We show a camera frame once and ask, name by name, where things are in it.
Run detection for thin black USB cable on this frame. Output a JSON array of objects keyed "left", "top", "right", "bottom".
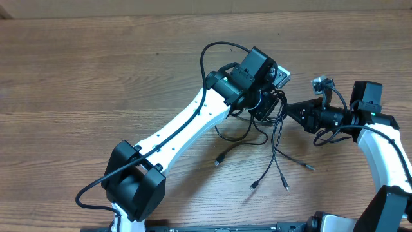
[{"left": 249, "top": 102, "right": 316, "bottom": 193}]

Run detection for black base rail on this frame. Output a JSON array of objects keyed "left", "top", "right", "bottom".
[{"left": 80, "top": 211, "right": 412, "bottom": 232}]

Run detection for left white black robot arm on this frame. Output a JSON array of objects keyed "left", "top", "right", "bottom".
[{"left": 75, "top": 47, "right": 290, "bottom": 231}]

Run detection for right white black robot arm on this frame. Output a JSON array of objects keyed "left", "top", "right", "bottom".
[{"left": 286, "top": 79, "right": 411, "bottom": 231}]

